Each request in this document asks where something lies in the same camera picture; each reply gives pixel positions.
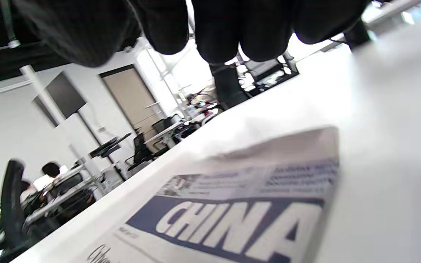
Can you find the black monitor stand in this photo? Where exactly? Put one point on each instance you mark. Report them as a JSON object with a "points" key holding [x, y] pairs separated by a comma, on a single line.
{"points": [[108, 146]]}

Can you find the black wall monitor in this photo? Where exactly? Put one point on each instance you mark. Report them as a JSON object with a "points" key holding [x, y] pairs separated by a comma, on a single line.
{"points": [[64, 95]]}

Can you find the newspaper with blue masthead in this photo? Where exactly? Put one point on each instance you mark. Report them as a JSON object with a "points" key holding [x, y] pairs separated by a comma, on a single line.
{"points": [[232, 226]]}

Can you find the beige door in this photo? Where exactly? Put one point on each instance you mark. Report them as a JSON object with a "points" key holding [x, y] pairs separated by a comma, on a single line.
{"points": [[130, 98]]}

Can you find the person's right hand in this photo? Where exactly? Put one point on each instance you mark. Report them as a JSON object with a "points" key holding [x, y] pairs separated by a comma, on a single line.
{"points": [[79, 33]]}

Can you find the aluminium frame post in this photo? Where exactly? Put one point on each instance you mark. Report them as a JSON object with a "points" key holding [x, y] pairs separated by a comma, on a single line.
{"points": [[76, 149]]}

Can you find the black mesh office chair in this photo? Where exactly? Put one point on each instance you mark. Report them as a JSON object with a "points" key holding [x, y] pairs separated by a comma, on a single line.
{"points": [[139, 146]]}

